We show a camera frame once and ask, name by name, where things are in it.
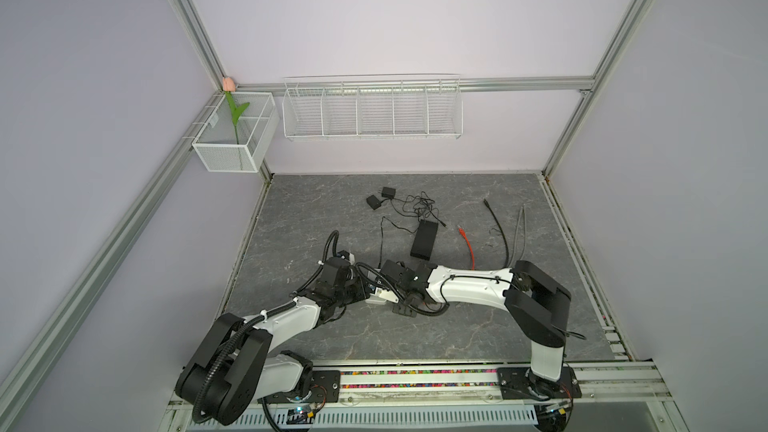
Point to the black power adapter near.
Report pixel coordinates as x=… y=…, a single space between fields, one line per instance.
x=373 y=202

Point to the white wire wall basket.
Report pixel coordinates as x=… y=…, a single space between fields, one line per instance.
x=395 y=106

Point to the pink artificial tulip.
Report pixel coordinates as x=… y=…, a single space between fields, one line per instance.
x=229 y=87

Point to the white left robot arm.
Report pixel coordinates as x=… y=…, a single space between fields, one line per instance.
x=232 y=366

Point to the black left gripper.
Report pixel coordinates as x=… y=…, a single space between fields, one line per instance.
x=362 y=290

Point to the black power adapter far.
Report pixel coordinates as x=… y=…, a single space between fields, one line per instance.
x=388 y=192

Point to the white mesh box basket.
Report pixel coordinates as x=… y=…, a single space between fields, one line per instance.
x=215 y=143

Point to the black power adapter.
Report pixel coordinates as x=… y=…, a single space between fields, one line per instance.
x=373 y=202
x=388 y=192

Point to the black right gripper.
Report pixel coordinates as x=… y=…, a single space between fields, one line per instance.
x=395 y=286

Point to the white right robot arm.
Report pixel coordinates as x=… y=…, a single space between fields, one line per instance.
x=538 y=303

